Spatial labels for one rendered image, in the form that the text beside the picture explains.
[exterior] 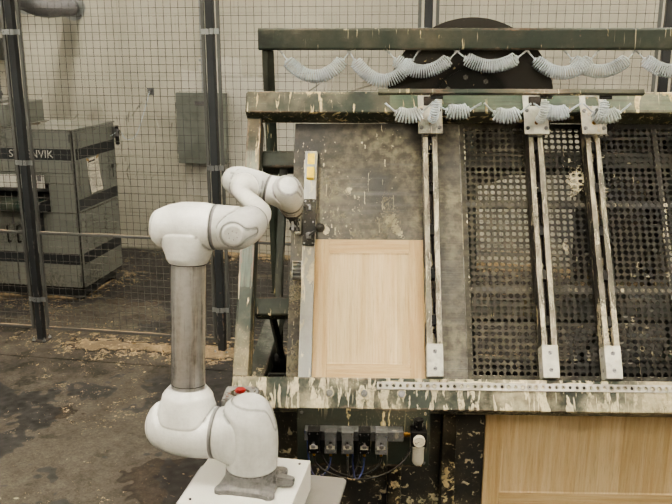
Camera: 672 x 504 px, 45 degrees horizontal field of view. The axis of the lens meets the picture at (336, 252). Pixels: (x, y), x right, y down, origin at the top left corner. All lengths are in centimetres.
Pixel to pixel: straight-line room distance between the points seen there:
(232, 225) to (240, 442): 63
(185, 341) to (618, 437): 192
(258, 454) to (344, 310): 96
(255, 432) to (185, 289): 46
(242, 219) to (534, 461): 180
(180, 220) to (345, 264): 109
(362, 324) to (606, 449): 114
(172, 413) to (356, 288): 107
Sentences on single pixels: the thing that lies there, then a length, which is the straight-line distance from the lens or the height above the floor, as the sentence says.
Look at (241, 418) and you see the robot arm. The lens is 238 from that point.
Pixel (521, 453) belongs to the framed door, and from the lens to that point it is 351.
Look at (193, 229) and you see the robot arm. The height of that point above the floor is 163.
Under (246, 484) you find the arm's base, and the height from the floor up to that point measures 89.
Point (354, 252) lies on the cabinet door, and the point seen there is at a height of 132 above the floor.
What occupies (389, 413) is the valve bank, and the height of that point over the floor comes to 79.
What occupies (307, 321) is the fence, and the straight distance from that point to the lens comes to 316.
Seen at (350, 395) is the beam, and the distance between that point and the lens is 309.
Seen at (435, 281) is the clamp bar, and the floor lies 123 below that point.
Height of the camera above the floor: 214
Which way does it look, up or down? 15 degrees down
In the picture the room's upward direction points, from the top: straight up
